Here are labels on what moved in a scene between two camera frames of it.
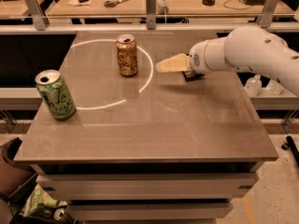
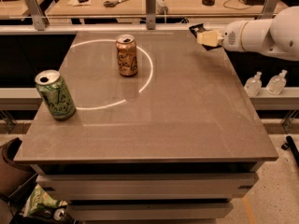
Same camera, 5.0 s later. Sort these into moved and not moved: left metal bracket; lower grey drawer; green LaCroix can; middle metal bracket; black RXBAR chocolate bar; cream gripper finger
Moved: black RXBAR chocolate bar; cream gripper finger
Not moved: left metal bracket; middle metal bracket; green LaCroix can; lower grey drawer
